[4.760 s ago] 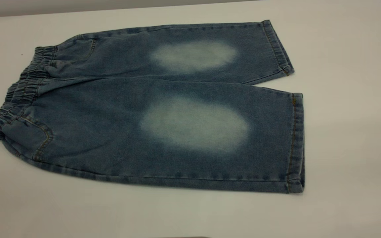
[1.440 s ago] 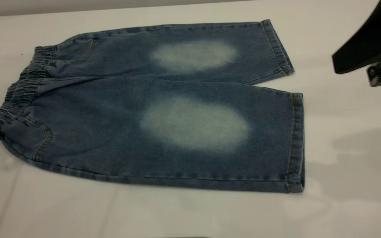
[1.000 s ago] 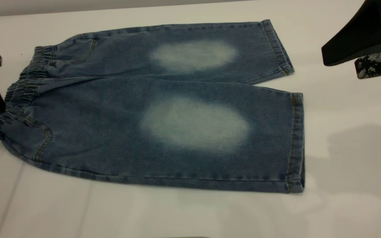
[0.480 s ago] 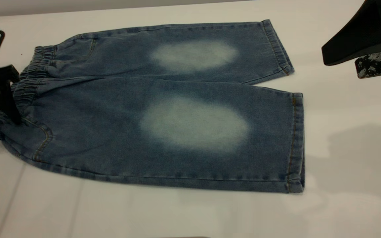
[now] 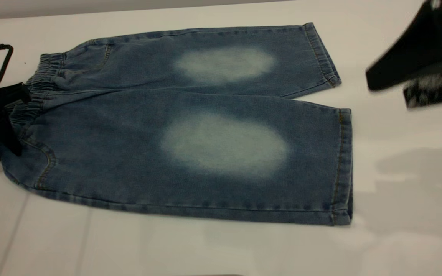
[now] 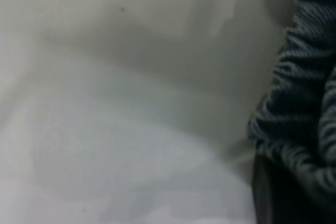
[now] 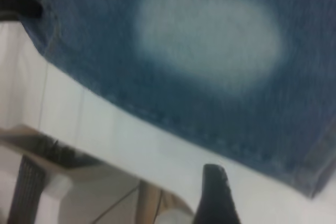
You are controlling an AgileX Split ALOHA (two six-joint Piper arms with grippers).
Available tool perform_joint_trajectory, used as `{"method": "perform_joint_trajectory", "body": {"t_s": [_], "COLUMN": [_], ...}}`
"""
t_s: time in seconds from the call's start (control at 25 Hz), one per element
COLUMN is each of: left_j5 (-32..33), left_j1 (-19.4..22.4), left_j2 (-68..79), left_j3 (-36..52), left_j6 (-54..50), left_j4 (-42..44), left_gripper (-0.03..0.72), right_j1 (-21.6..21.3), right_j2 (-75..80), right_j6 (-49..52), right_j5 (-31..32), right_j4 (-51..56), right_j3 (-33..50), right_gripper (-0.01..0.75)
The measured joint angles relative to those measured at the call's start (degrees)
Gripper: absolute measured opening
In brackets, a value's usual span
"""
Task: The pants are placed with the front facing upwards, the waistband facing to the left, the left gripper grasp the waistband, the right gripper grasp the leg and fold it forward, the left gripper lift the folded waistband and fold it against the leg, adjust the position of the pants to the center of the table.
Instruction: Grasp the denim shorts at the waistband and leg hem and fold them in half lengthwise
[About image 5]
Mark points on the blue denim jeans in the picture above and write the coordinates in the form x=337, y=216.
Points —
x=129, y=134

